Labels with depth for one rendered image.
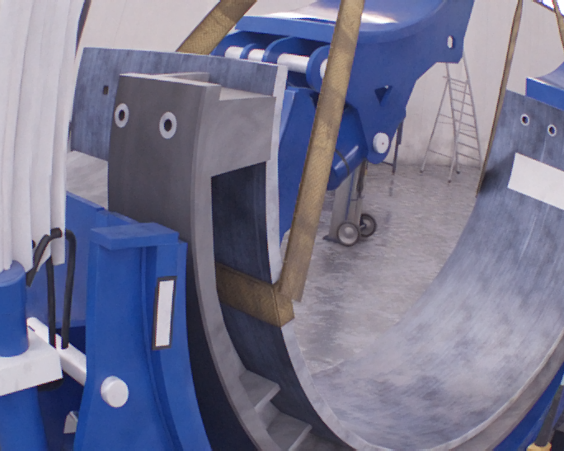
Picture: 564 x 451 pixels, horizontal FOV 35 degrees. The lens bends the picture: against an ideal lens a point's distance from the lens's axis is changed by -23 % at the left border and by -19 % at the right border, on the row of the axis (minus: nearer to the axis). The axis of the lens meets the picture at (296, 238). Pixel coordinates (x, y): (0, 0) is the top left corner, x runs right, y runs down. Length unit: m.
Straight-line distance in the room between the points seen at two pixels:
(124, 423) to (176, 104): 0.58
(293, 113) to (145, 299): 3.08
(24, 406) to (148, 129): 0.61
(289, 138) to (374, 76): 0.70
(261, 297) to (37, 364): 0.57
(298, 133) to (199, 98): 3.16
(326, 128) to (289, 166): 2.83
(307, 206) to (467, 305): 1.63
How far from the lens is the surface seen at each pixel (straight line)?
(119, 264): 1.70
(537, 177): 3.74
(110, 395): 1.74
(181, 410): 1.86
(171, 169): 1.80
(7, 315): 1.64
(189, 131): 1.75
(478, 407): 3.11
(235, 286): 2.03
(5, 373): 1.64
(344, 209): 11.52
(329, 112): 2.06
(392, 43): 5.35
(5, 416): 1.75
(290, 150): 4.86
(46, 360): 1.70
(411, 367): 3.36
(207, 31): 2.39
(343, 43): 2.12
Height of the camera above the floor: 2.51
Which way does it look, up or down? 13 degrees down
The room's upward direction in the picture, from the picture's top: 9 degrees clockwise
